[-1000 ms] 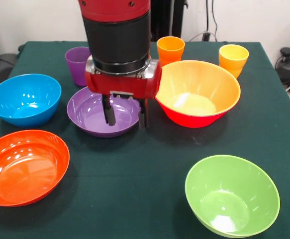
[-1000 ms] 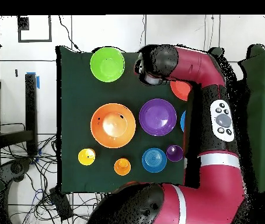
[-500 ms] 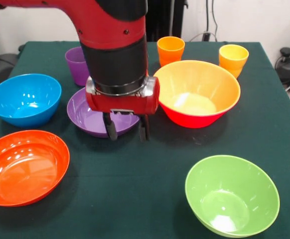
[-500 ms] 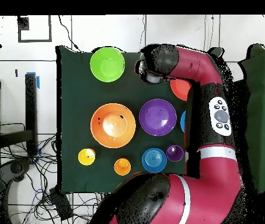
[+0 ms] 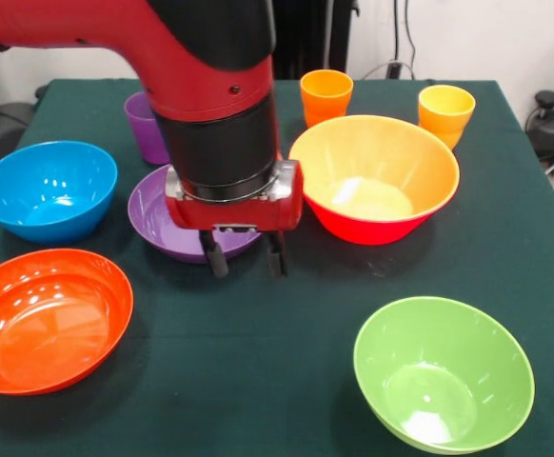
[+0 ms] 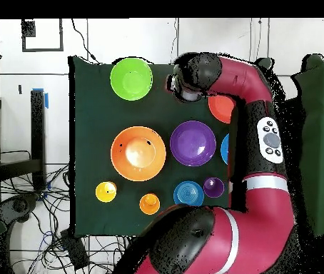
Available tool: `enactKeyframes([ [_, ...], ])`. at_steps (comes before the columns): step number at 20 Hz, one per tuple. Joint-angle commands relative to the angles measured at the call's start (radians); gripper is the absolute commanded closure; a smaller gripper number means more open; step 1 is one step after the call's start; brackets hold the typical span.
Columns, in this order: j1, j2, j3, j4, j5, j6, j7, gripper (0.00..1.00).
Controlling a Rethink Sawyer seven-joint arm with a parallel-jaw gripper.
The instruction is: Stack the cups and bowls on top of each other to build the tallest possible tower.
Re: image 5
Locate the dark green table cloth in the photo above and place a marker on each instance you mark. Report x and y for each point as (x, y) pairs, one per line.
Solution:
(277, 381)

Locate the large orange bowl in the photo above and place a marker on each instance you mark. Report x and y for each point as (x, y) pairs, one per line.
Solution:
(377, 162)

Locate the purple cup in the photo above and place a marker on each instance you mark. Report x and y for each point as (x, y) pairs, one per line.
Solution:
(144, 133)

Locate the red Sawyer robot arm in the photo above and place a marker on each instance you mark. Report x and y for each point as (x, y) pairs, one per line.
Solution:
(201, 71)

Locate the large blue bowl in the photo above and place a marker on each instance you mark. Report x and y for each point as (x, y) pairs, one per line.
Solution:
(44, 190)

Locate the red bowl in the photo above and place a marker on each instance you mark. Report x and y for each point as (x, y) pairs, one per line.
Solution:
(44, 323)

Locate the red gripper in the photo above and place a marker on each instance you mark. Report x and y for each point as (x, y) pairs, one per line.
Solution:
(239, 214)

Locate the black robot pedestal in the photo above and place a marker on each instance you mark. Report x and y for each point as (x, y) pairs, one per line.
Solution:
(310, 38)

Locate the pink bowl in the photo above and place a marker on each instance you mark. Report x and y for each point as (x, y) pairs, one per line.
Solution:
(367, 233)

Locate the yellow cup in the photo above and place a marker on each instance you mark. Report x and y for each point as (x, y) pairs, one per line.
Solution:
(443, 119)

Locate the green bowl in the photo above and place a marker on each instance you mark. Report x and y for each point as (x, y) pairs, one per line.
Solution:
(443, 381)

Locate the purple bowl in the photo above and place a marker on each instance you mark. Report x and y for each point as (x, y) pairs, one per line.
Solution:
(151, 224)

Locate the orange cup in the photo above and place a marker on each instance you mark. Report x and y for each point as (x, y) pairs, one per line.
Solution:
(327, 97)

